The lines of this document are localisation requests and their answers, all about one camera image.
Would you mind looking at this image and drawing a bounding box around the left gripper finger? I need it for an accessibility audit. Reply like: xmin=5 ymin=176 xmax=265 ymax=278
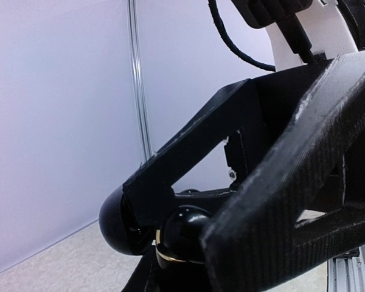
xmin=122 ymin=252 xmax=212 ymax=292

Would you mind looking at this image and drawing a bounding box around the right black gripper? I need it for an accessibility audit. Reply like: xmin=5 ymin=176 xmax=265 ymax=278
xmin=122 ymin=51 xmax=365 ymax=291

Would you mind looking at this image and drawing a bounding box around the black earbud charging case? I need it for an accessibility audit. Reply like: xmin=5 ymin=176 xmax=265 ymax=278
xmin=98 ymin=184 xmax=210 ymax=270

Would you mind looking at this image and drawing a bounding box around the black earbud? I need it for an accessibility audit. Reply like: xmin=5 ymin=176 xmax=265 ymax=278
xmin=159 ymin=205 xmax=211 ymax=264

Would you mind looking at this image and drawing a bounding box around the left aluminium frame post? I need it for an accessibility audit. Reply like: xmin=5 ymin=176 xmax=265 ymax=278
xmin=127 ymin=0 xmax=153 ymax=162

